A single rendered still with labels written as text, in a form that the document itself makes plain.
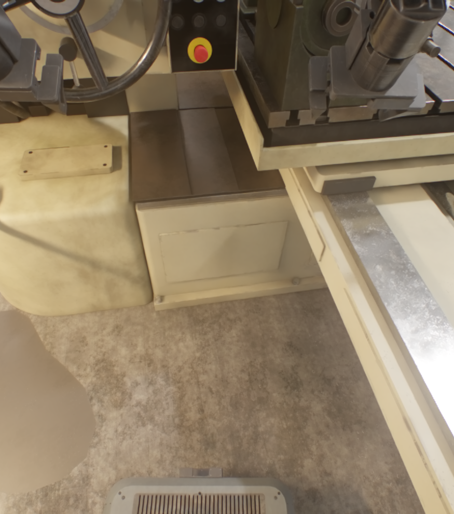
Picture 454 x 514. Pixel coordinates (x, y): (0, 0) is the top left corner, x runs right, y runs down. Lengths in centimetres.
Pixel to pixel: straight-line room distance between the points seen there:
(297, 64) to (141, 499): 118
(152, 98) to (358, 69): 140
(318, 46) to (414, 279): 60
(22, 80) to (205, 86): 155
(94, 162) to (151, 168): 21
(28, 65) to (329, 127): 79
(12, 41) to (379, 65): 41
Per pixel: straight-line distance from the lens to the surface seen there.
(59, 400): 169
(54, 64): 57
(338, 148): 111
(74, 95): 83
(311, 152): 108
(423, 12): 45
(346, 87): 50
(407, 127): 125
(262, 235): 153
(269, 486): 125
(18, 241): 152
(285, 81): 100
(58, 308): 183
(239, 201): 139
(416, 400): 92
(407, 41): 45
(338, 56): 53
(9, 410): 175
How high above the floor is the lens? 148
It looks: 49 degrees down
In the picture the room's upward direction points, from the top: 2 degrees clockwise
